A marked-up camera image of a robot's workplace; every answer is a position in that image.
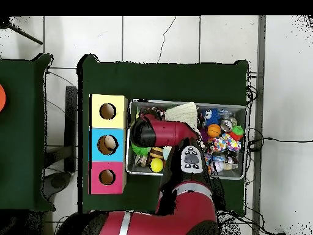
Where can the black panel stand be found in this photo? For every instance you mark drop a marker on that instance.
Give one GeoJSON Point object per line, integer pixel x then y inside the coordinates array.
{"type": "Point", "coordinates": [71, 122]}

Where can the dark green table cloth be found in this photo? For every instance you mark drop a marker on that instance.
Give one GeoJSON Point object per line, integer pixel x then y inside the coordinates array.
{"type": "Point", "coordinates": [19, 146]}
{"type": "Point", "coordinates": [171, 78]}

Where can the yellow tennis ball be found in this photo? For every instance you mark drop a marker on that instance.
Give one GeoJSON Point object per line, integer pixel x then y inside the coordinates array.
{"type": "Point", "coordinates": [156, 165]}

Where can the orange disc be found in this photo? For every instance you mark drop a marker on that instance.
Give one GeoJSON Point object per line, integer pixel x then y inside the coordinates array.
{"type": "Point", "coordinates": [2, 98]}

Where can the wooden box with three holes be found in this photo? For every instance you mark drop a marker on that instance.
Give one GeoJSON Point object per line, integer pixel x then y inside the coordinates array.
{"type": "Point", "coordinates": [115, 102]}

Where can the orange toy basketball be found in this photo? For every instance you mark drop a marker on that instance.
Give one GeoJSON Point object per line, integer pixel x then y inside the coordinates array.
{"type": "Point", "coordinates": [214, 130]}

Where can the cream waffle cloth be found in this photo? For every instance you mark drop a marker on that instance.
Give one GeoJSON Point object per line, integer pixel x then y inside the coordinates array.
{"type": "Point", "coordinates": [182, 112]}

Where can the green spiky puffer ball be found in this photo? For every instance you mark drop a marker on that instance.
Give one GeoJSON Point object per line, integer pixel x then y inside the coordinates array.
{"type": "Point", "coordinates": [140, 149]}

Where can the grey round base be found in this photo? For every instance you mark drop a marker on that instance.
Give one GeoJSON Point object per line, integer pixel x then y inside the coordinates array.
{"type": "Point", "coordinates": [57, 182]}

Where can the black tripod leg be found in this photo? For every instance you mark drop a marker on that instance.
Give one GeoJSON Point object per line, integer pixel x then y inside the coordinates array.
{"type": "Point", "coordinates": [25, 34]}

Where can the small blue fuzzy eyed ball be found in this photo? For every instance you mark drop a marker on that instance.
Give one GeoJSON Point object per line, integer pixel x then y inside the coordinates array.
{"type": "Point", "coordinates": [211, 116]}

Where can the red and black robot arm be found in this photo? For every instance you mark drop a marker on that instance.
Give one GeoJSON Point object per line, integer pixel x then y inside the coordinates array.
{"type": "Point", "coordinates": [168, 131]}

